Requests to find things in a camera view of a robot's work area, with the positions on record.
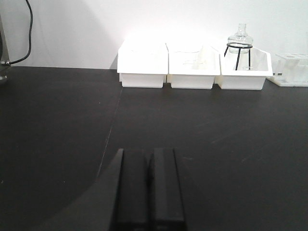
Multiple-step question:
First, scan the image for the white test tube rack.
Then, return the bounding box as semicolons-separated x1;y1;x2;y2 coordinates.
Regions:
267;53;308;88

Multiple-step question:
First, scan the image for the white plastic bin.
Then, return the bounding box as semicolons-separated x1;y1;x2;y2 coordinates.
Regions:
167;42;220;90
117;39;168;88
215;48;273;90

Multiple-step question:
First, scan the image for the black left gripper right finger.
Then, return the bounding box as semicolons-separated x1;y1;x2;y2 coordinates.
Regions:
148;148;186;231

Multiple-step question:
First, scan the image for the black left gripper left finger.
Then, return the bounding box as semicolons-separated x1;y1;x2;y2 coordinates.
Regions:
116;149;149;231

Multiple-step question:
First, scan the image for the white plastic bin right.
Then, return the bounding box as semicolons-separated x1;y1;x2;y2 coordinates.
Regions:
215;48;273;90

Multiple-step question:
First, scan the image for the black wire tripod stand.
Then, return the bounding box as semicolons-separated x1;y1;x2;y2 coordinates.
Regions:
224;42;253;70

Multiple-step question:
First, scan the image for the white plastic bin middle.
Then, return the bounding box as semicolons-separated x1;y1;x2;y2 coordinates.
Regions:
167;42;220;90

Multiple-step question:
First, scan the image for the clear glass flask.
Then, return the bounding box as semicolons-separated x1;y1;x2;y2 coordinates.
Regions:
228;24;253;54

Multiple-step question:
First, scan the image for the metal stand at left edge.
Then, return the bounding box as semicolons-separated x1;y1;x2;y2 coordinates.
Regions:
0;19;10;85

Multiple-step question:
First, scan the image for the white plastic bin left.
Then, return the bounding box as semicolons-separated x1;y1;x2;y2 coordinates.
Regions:
117;39;168;88

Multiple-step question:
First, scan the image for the black cable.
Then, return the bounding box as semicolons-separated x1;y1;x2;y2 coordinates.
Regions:
8;0;33;65

